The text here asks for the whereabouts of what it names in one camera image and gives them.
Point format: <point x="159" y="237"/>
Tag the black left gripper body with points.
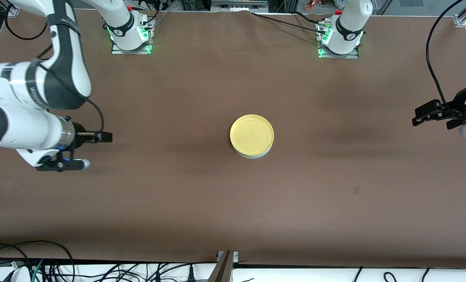
<point x="459" y="102"/>

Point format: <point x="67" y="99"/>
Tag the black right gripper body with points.
<point x="79" y="131"/>

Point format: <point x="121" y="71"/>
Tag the yellow round plate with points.
<point x="252" y="135"/>

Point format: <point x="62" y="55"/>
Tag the pale green round plate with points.
<point x="252" y="156"/>

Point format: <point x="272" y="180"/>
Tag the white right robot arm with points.
<point x="13" y="125"/>

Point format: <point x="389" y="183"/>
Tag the brown table cover cloth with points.
<point x="217" y="215"/>

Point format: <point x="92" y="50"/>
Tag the orange background object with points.
<point x="310" y="4"/>

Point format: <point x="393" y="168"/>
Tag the black power plug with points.
<point x="191" y="274"/>

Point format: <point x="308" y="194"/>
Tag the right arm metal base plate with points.
<point x="131" y="52"/>

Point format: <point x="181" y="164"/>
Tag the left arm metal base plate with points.
<point x="338" y="56"/>

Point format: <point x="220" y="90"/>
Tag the small aluminium corner bracket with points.
<point x="13" y="11"/>

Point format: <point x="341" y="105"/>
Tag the aluminium profile post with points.
<point x="223" y="270"/>

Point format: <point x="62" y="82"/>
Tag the aluminium frame crossbar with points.
<point x="238" y="4"/>

